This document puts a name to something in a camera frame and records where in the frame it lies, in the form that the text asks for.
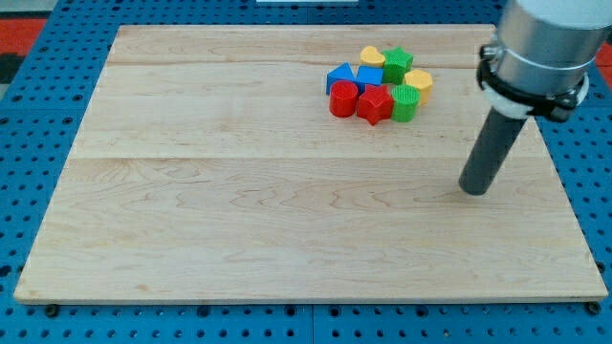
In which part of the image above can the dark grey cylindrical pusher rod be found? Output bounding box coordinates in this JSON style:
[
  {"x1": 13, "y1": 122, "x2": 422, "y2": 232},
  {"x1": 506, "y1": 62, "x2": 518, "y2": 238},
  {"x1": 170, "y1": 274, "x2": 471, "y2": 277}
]
[{"x1": 458, "y1": 108, "x2": 527, "y2": 196}]

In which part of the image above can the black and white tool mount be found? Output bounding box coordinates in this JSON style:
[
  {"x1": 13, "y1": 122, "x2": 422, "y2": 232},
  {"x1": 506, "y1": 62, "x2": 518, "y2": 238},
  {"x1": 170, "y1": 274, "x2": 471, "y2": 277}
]
[{"x1": 476, "y1": 44, "x2": 589, "y2": 122}]

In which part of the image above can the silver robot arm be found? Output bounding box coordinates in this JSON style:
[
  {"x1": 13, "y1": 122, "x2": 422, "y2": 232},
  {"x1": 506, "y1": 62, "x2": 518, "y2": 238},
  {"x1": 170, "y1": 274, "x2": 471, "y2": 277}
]
[{"x1": 459, "y1": 0, "x2": 611, "y2": 196}]

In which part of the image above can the yellow hexagon block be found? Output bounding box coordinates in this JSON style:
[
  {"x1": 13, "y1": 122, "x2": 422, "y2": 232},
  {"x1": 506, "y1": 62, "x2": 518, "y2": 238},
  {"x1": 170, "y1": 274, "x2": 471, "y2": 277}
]
[{"x1": 404, "y1": 69, "x2": 433, "y2": 105}]

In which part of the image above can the green cylinder block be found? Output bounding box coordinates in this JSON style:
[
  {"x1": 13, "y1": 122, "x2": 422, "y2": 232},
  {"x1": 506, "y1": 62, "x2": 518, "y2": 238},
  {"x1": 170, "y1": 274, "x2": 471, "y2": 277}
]
[{"x1": 391, "y1": 84, "x2": 421, "y2": 122}]

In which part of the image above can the green star block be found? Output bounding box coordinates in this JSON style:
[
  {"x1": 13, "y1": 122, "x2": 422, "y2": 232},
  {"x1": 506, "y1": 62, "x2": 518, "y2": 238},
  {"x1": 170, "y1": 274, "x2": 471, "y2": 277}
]
[{"x1": 382, "y1": 47, "x2": 414, "y2": 85}]

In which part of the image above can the red star block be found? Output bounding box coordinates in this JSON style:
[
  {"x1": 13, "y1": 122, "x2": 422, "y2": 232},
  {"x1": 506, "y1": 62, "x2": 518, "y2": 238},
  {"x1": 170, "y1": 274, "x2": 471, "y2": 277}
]
[{"x1": 357, "y1": 84, "x2": 394, "y2": 126}]

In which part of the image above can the blue cube block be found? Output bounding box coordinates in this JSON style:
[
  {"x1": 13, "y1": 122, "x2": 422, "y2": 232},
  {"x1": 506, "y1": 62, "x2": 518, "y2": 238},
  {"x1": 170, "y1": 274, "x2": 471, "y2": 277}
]
[{"x1": 355, "y1": 65, "x2": 383, "y2": 95}]

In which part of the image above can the yellow heart block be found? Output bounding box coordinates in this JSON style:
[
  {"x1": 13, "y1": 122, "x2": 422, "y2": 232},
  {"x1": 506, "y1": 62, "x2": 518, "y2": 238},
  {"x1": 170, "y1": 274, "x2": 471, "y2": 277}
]
[{"x1": 360, "y1": 46, "x2": 386, "y2": 68}]

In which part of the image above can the red cylinder block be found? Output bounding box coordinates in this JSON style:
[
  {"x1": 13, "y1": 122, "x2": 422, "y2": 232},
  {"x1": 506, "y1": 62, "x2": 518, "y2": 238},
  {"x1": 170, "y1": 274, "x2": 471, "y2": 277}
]
[{"x1": 329, "y1": 80, "x2": 359, "y2": 118}]

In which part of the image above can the blue triangle block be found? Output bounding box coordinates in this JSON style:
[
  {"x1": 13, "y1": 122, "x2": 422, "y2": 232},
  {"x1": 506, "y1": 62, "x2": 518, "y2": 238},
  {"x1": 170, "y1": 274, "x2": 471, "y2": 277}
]
[{"x1": 325, "y1": 62, "x2": 356, "y2": 96}]

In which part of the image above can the light wooden board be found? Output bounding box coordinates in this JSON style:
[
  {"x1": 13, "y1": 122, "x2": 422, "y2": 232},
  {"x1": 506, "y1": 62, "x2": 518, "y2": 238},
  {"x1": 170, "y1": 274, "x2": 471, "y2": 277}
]
[{"x1": 14, "y1": 25, "x2": 608, "y2": 305}]

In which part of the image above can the blue perforated table plate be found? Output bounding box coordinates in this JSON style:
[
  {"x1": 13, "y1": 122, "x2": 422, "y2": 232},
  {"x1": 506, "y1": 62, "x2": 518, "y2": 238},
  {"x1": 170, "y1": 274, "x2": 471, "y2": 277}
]
[{"x1": 1, "y1": 0, "x2": 611, "y2": 343}]

